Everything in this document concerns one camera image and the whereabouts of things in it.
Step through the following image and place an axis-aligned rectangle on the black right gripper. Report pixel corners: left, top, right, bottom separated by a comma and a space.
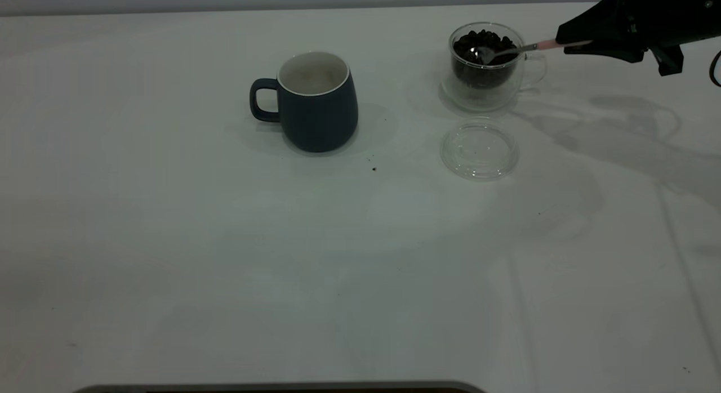
556, 0, 721, 77

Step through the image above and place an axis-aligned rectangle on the metal spoon with pink handle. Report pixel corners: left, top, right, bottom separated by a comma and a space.
476, 39, 592, 66

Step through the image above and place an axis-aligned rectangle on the dark grey ceramic mug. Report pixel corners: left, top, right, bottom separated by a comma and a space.
250, 51, 359, 154

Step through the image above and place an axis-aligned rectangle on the dark coffee beans pile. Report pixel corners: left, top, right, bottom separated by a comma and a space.
452, 30, 519, 91

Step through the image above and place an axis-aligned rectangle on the clear glass saucer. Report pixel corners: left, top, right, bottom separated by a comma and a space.
440, 118, 520, 181

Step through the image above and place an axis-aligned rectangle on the clear double-wall glass cup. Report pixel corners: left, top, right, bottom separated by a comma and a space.
440, 23, 548, 112

